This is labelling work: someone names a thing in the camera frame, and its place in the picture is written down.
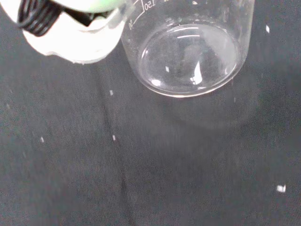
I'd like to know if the black bench cloth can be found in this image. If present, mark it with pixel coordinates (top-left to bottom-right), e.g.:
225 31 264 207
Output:
0 0 301 226

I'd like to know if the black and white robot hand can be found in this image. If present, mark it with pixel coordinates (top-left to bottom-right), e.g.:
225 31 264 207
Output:
0 0 139 65

